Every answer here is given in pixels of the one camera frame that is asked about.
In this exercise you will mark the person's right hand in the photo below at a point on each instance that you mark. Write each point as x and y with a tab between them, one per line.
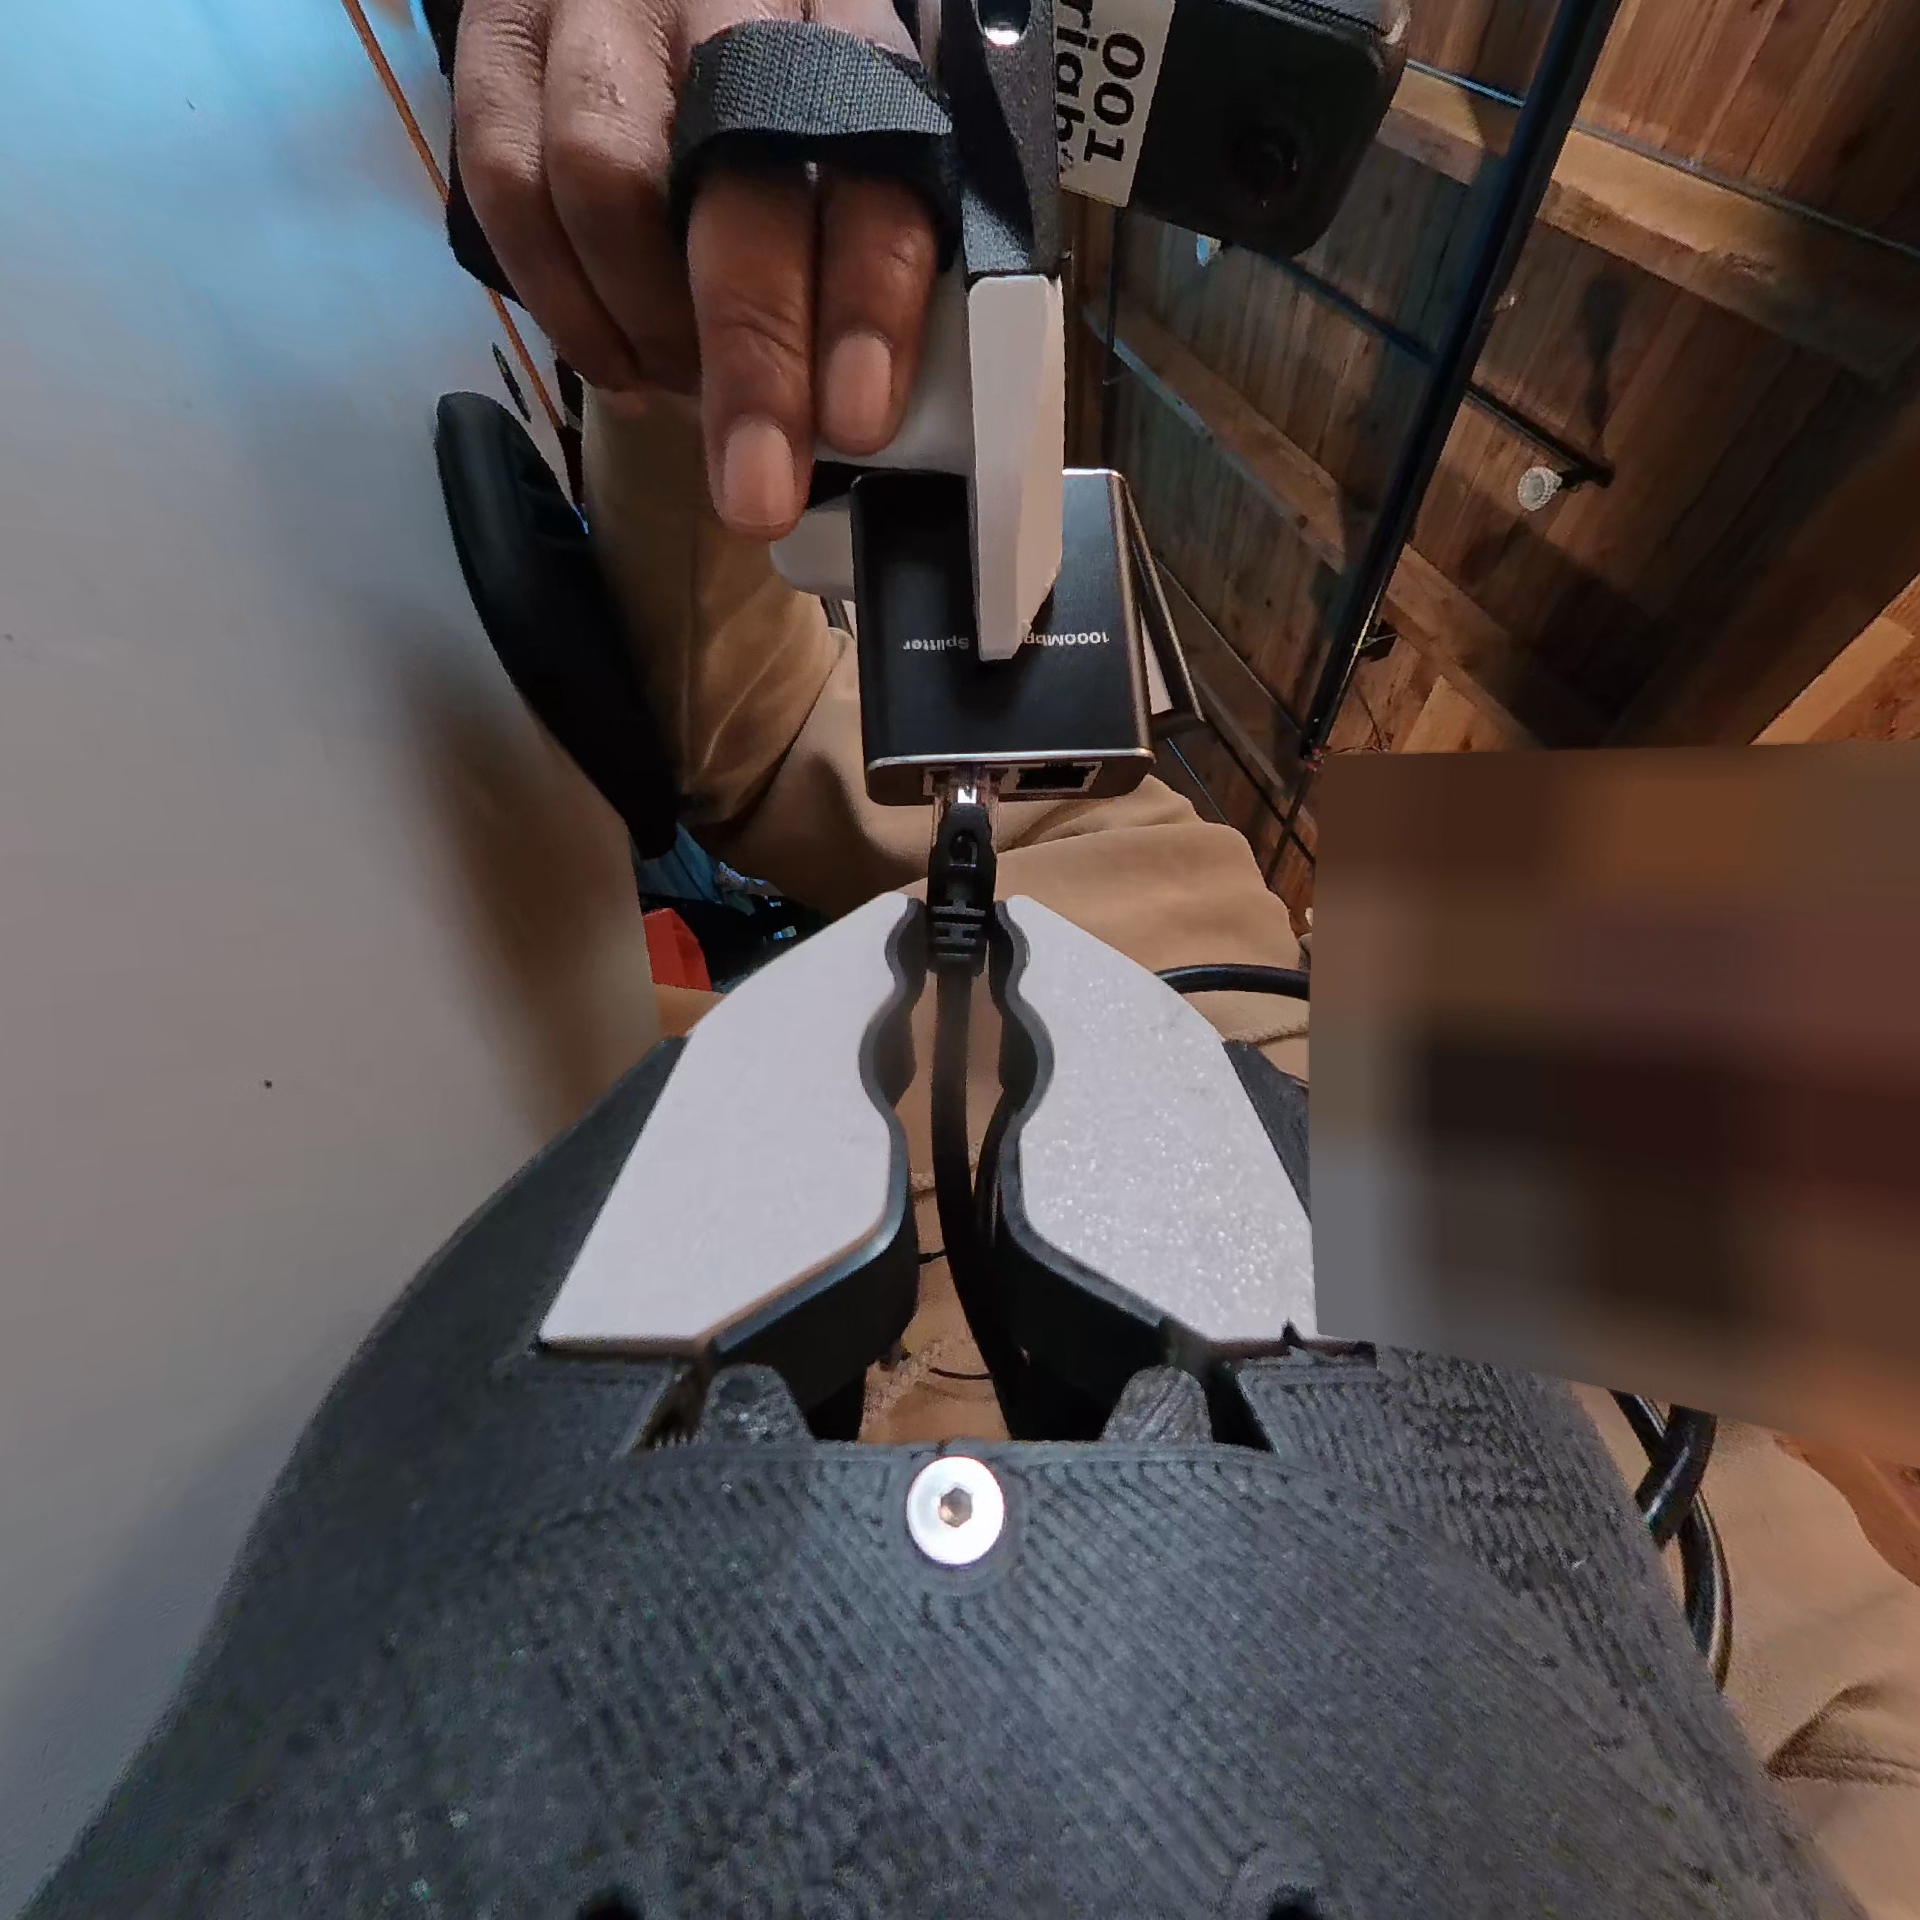
567	150

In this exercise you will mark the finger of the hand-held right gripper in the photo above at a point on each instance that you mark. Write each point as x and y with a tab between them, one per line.
937	404
1018	450

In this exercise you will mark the black chair armrest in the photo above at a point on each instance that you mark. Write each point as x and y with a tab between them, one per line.
542	604

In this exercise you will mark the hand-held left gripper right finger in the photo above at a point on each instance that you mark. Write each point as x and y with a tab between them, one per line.
1159	1166

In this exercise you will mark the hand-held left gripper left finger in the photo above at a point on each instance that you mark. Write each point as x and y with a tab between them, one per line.
750	1157

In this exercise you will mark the black ethernet splitter box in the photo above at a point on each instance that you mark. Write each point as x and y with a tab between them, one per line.
1050	704

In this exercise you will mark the person's beige clothed body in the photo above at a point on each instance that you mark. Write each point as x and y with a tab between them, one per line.
750	720

